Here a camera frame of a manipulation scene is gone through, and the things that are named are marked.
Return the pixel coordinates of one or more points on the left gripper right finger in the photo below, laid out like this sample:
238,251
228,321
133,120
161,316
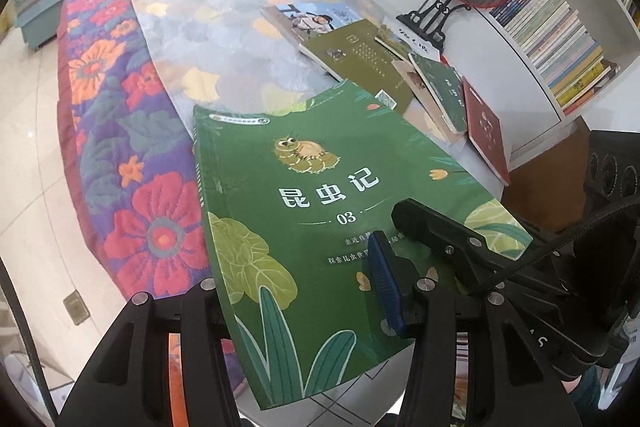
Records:
510,381

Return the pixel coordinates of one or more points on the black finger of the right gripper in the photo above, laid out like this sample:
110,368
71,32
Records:
474,266

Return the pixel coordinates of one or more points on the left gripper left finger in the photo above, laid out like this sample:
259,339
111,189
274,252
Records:
126,380

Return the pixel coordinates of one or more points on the dark green insect book 02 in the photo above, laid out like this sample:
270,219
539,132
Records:
444,86

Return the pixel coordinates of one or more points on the green insect book 03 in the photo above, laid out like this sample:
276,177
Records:
289,201

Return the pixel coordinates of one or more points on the dark red book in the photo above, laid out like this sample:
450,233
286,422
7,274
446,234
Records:
484,132

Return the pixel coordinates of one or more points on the olive green book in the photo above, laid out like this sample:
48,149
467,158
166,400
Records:
352,53

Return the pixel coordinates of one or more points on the floral purple table cloth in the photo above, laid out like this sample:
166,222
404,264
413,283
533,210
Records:
128,160

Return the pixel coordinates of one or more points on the white bookshelf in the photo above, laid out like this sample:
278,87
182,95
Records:
484,54

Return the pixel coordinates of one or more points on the light blue portrait book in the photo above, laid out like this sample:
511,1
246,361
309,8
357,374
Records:
301,21

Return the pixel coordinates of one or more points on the grey ginkgo pattern table mat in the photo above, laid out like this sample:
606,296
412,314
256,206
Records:
224,55

